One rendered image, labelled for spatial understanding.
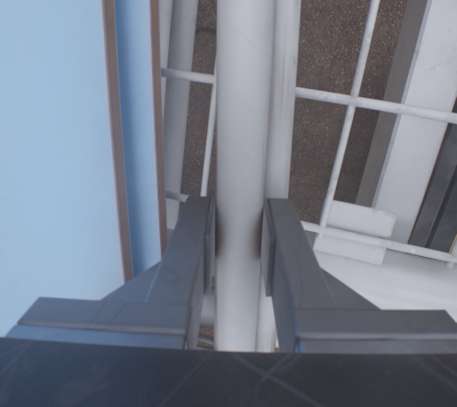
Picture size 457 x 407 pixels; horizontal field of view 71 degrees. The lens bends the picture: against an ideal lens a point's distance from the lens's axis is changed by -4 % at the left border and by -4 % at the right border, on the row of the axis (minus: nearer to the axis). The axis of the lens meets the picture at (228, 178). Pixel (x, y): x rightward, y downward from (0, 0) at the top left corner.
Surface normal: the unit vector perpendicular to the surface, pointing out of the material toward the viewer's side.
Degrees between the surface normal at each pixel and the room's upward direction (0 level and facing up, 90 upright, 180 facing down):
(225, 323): 14
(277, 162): 30
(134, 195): 1
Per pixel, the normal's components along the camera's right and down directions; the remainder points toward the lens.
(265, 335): 0.26, 0.29
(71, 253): -0.20, 0.29
